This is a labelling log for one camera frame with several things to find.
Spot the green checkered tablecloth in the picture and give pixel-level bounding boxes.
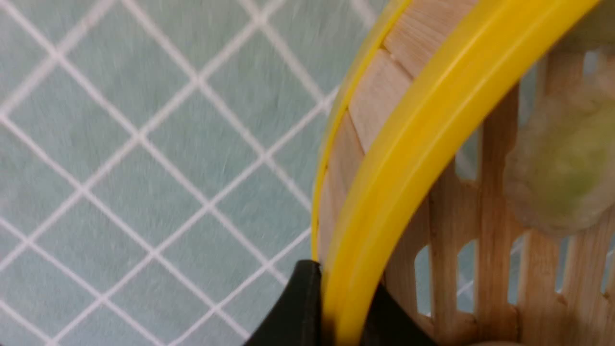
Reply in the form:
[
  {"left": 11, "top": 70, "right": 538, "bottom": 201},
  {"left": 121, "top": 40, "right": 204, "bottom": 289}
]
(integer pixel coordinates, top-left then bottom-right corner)
[{"left": 0, "top": 0, "right": 386, "bottom": 346}]

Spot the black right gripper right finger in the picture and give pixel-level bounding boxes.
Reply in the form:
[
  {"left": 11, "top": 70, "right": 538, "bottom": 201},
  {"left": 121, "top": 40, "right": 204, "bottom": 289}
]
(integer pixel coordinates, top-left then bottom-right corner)
[{"left": 360, "top": 284, "right": 435, "bottom": 346}]

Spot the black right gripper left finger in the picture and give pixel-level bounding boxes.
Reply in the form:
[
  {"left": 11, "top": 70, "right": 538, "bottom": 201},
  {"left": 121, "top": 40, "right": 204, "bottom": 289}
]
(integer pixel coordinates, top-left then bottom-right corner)
[{"left": 244, "top": 260, "right": 321, "bottom": 346}]

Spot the green round bun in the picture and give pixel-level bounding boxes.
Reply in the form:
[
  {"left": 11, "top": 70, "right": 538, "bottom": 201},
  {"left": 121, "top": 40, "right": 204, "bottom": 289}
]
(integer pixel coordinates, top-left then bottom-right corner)
[{"left": 504, "top": 88, "right": 614, "bottom": 238}]

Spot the yellow rimmed bamboo steamer basket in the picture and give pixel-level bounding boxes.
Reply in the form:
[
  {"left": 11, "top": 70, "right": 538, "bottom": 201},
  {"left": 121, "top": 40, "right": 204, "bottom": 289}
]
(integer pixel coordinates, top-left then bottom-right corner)
[{"left": 312, "top": 0, "right": 614, "bottom": 346}]

